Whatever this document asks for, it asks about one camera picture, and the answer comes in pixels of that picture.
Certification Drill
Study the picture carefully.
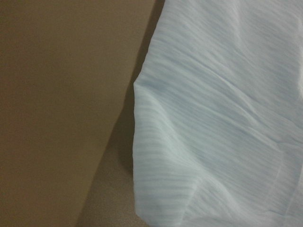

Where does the light blue button shirt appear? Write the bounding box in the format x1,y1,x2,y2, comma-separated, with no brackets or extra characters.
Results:
133,0,303,227

